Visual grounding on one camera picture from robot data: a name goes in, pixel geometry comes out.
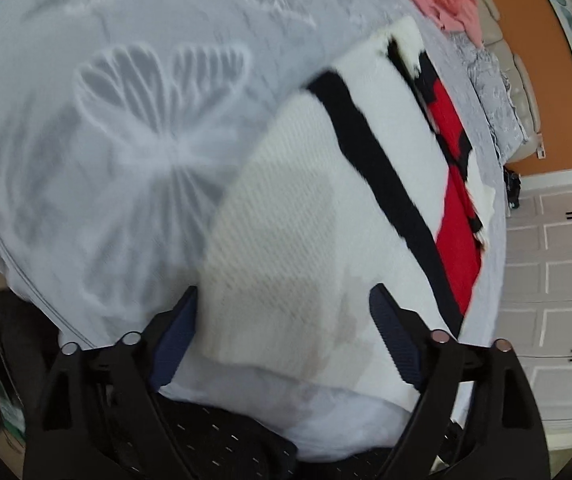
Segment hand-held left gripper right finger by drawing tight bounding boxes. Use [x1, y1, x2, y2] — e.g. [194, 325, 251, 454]
[369, 283, 551, 480]

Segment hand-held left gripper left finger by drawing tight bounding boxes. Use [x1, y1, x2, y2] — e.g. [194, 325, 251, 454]
[23, 285, 200, 480]

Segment white red black knit sweater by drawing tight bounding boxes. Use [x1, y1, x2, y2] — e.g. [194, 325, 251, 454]
[199, 16, 497, 394]

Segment dark dotted pants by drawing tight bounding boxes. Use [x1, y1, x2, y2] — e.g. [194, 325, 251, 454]
[96, 392, 466, 480]

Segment white chest of drawers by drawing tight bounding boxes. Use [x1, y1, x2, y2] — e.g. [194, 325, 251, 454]
[490, 167, 572, 423]

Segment grey butterfly print bedspread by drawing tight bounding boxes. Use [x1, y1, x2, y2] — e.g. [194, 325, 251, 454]
[0, 0, 511, 463]

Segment grey patterned pillow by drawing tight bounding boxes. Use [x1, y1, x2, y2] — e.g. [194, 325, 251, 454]
[450, 32, 529, 165]

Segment beige padded headboard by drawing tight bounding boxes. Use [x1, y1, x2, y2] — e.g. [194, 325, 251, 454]
[453, 0, 549, 163]

